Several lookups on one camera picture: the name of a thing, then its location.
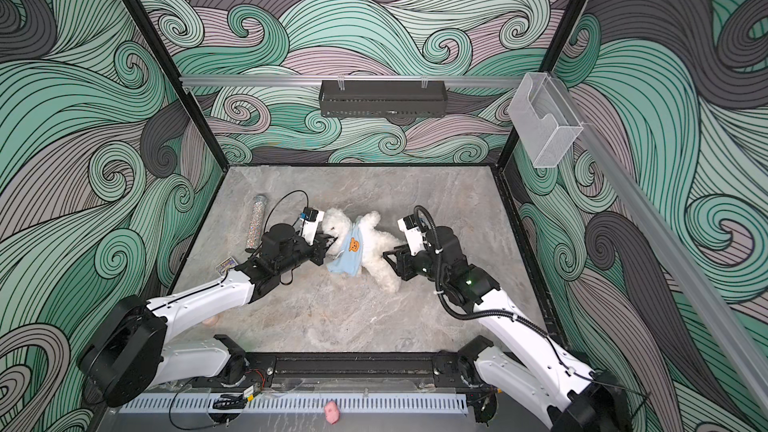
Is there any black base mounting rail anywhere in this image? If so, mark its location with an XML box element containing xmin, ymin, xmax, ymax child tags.
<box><xmin>116</xmin><ymin>350</ymin><xmax>595</xmax><ymax>390</ymax></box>

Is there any light blue teddy hoodie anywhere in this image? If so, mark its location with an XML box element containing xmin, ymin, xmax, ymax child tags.
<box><xmin>327</xmin><ymin>219</ymin><xmax>364</xmax><ymax>276</ymax></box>

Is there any small card on table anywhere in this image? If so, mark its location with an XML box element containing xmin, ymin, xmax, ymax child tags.
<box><xmin>215</xmin><ymin>257</ymin><xmax>238</xmax><ymax>276</ymax></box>

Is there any clear tube with beads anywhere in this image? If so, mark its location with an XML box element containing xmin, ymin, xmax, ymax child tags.
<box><xmin>246</xmin><ymin>194</ymin><xmax>268</xmax><ymax>249</ymax></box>

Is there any white teddy bear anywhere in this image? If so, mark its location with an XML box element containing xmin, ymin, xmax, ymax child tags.
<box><xmin>322</xmin><ymin>208</ymin><xmax>403</xmax><ymax>293</ymax></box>

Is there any clear acrylic wall holder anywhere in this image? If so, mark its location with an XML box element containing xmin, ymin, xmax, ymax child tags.
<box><xmin>507</xmin><ymin>72</ymin><xmax>583</xmax><ymax>169</ymax></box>

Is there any small peach pink ball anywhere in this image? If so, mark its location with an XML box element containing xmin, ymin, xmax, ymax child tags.
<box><xmin>202</xmin><ymin>314</ymin><xmax>220</xmax><ymax>327</ymax></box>

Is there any aluminium rail wall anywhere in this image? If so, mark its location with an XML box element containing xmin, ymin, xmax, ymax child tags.
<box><xmin>550</xmin><ymin>77</ymin><xmax>767</xmax><ymax>411</ymax></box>
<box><xmin>179</xmin><ymin>74</ymin><xmax>523</xmax><ymax>89</ymax></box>

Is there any white slotted cable duct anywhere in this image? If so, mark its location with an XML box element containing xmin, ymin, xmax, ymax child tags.
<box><xmin>119</xmin><ymin>392</ymin><xmax>468</xmax><ymax>415</ymax></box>

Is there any small pink toy piece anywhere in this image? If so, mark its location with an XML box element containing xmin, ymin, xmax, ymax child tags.
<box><xmin>324</xmin><ymin>401</ymin><xmax>341</xmax><ymax>424</ymax></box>

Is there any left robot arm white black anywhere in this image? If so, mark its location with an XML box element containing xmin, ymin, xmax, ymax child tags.
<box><xmin>77</xmin><ymin>223</ymin><xmax>336</xmax><ymax>407</ymax></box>

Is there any black wall-mounted tray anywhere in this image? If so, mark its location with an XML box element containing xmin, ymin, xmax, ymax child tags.
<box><xmin>318</xmin><ymin>81</ymin><xmax>448</xmax><ymax>118</ymax></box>

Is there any aluminium rail right wall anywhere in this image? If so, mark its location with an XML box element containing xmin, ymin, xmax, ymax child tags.
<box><xmin>550</xmin><ymin>77</ymin><xmax>767</xmax><ymax>411</ymax></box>

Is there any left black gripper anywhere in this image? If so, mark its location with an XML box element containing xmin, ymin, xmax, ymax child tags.
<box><xmin>277</xmin><ymin>230</ymin><xmax>336</xmax><ymax>278</ymax></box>

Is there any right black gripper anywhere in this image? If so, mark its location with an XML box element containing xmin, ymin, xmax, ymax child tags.
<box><xmin>383</xmin><ymin>241</ymin><xmax>452</xmax><ymax>286</ymax></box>

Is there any aluminium rail back wall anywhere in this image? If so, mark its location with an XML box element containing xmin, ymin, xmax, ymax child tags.
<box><xmin>179</xmin><ymin>74</ymin><xmax>523</xmax><ymax>89</ymax></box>

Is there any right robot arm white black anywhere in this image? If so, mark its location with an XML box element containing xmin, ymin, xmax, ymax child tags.
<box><xmin>383</xmin><ymin>216</ymin><xmax>632</xmax><ymax>431</ymax></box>

